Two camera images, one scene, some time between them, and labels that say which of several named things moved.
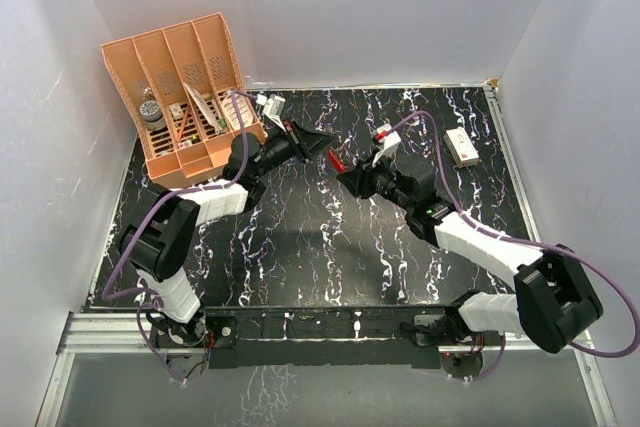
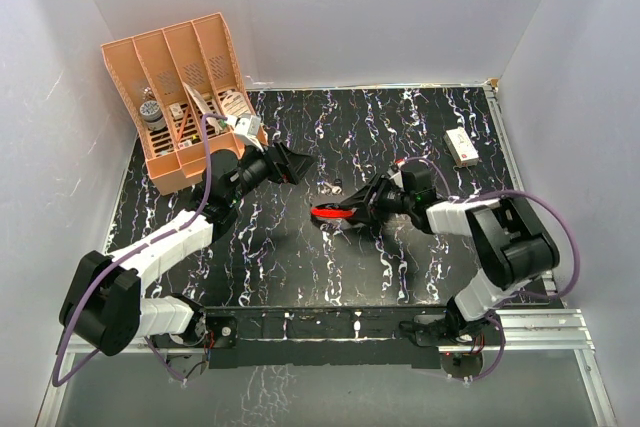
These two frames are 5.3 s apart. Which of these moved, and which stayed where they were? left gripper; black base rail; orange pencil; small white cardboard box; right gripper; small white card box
Moved: right gripper; left gripper
Stayed: black base rail; orange pencil; small white card box; small white cardboard box
